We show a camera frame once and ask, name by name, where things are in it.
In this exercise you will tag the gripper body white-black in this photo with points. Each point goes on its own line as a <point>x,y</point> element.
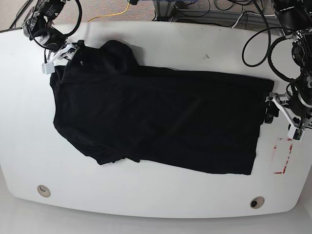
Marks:
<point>66,52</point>
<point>297,113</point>

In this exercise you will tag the black t-shirt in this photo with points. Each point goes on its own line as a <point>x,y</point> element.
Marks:
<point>111,108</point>

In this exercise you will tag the red tape rectangle marking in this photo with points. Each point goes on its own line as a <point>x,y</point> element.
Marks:
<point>281,155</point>

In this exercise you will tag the right table grommet hole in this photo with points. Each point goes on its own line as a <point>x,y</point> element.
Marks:
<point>257,202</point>

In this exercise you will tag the table grommet hole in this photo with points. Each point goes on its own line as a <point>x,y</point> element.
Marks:
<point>257,202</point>
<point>43,191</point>

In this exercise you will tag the left table grommet hole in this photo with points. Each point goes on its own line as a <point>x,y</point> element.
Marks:
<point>43,191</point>

